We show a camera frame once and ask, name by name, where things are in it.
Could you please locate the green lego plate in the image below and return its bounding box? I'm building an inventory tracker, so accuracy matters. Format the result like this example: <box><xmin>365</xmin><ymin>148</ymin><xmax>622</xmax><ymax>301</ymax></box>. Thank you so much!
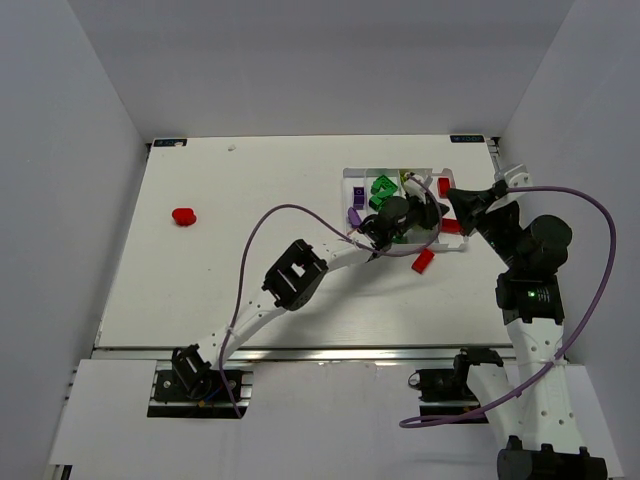
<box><xmin>371</xmin><ymin>175</ymin><xmax>398</xmax><ymax>198</ymax></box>

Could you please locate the white divided tray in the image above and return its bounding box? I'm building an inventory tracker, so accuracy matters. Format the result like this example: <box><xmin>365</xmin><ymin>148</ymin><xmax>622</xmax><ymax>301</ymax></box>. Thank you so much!
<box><xmin>342</xmin><ymin>168</ymin><xmax>468</xmax><ymax>252</ymax></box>

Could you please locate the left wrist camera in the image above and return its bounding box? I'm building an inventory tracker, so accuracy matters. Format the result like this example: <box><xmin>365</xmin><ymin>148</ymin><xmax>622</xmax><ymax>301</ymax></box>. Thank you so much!
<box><xmin>402</xmin><ymin>172</ymin><xmax>432</xmax><ymax>204</ymax></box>

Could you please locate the purple curved lego brick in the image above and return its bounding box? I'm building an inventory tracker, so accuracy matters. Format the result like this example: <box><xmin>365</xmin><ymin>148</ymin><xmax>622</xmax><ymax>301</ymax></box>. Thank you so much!
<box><xmin>347</xmin><ymin>207</ymin><xmax>362</xmax><ymax>229</ymax></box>

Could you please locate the red rounded lego brick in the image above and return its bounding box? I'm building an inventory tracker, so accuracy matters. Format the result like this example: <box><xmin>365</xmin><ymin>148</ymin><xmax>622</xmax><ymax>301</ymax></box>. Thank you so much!
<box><xmin>171</xmin><ymin>207</ymin><xmax>197</xmax><ymax>227</ymax></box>

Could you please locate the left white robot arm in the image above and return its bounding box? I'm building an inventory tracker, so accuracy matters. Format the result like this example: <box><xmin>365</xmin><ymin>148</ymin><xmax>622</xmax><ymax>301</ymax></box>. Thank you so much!
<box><xmin>171</xmin><ymin>193</ymin><xmax>449</xmax><ymax>398</ymax></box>

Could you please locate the red small lego piece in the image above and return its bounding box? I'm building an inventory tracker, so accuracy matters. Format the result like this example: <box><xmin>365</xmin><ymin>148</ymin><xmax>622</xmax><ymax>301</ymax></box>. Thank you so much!
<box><xmin>441</xmin><ymin>218</ymin><xmax>463</xmax><ymax>235</ymax></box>

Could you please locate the red curved lego brick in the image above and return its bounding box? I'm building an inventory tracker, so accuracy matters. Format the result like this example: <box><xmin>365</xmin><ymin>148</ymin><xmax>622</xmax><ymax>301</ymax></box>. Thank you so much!
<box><xmin>437</xmin><ymin>177</ymin><xmax>451</xmax><ymax>198</ymax></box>

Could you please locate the left blue table sticker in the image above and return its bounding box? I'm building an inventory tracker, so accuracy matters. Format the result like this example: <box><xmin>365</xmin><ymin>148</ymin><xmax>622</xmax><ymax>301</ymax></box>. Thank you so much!
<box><xmin>152</xmin><ymin>138</ymin><xmax>188</xmax><ymax>148</ymax></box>

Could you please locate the blue table sticker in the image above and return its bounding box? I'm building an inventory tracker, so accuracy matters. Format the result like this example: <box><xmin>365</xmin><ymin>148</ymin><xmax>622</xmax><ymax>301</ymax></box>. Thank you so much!
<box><xmin>152</xmin><ymin>138</ymin><xmax>188</xmax><ymax>148</ymax></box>
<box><xmin>449</xmin><ymin>134</ymin><xmax>485</xmax><ymax>144</ymax></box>

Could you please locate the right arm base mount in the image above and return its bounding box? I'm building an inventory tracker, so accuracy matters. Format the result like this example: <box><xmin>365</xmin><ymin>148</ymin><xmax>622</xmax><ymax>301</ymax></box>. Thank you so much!
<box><xmin>407</xmin><ymin>347</ymin><xmax>504</xmax><ymax>416</ymax></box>

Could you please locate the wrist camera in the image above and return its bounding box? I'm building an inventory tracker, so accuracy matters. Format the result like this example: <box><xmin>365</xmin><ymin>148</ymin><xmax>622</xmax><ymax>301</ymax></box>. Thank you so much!
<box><xmin>402</xmin><ymin>172</ymin><xmax>432</xmax><ymax>204</ymax></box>
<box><xmin>492</xmin><ymin>164</ymin><xmax>533</xmax><ymax>210</ymax></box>

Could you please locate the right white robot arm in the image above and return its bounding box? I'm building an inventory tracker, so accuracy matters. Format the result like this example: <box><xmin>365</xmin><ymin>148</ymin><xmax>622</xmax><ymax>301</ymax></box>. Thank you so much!
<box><xmin>447</xmin><ymin>182</ymin><xmax>608</xmax><ymax>479</ymax></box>

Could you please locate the red rectangular lego brick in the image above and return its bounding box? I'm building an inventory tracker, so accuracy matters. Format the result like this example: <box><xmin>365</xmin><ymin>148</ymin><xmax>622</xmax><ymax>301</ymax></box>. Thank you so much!
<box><xmin>411</xmin><ymin>249</ymin><xmax>435</xmax><ymax>274</ymax></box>

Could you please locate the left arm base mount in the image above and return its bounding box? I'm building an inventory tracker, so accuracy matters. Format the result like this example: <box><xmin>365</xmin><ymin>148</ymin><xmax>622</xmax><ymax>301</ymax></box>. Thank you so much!
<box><xmin>147</xmin><ymin>345</ymin><xmax>252</xmax><ymax>420</ymax></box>

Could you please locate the right blue table sticker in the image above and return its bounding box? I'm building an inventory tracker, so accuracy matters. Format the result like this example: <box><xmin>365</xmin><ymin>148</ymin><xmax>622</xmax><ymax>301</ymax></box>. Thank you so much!
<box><xmin>449</xmin><ymin>134</ymin><xmax>485</xmax><ymax>144</ymax></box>

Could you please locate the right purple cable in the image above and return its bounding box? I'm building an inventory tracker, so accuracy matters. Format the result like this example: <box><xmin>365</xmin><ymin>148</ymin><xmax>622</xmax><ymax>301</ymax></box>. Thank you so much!
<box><xmin>399</xmin><ymin>185</ymin><xmax>617</xmax><ymax>430</ymax></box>

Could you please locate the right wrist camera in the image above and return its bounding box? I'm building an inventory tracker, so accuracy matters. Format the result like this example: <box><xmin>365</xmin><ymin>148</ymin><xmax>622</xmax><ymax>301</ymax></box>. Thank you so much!
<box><xmin>492</xmin><ymin>164</ymin><xmax>533</xmax><ymax>210</ymax></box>

